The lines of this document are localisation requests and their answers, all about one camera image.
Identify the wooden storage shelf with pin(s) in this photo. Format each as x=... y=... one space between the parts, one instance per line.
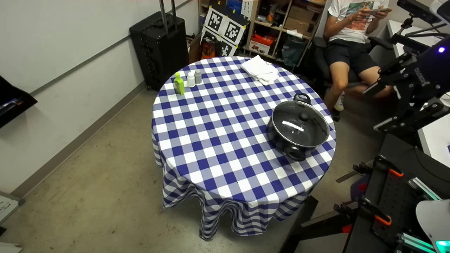
x=276 y=29

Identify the blue white checked tablecloth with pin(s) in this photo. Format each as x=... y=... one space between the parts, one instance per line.
x=212 y=141

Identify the grey shaker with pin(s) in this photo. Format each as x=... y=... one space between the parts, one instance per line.
x=198 y=78

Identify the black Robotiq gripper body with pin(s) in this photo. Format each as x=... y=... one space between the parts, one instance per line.
x=434 y=68

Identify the teal tube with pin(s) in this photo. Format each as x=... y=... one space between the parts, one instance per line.
x=417 y=243
x=424 y=189

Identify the black suitcase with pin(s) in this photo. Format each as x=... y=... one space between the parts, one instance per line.
x=160 y=47

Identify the seated person in white shirt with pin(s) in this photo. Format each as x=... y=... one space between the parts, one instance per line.
x=352 y=52

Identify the green plastic bottle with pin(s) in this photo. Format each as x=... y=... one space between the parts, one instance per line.
x=179 y=85

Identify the fiducial marker board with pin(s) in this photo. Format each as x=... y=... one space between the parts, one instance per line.
x=216 y=22
x=234 y=32

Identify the cardboard box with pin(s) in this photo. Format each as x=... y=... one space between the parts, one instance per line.
x=299 y=22

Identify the red box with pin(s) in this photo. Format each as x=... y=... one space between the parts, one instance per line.
x=262 y=44

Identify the black camera on stand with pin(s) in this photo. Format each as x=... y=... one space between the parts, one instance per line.
x=417 y=12

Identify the white shaker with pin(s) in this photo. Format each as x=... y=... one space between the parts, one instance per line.
x=191 y=80

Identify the grey round cover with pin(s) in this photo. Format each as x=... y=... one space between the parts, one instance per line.
x=434 y=220

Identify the glass lid with black knob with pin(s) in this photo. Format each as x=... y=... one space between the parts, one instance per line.
x=293 y=118

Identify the white box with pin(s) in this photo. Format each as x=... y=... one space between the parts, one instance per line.
x=437 y=141

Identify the white folded cloth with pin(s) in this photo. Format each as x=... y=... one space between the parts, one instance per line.
x=261 y=71

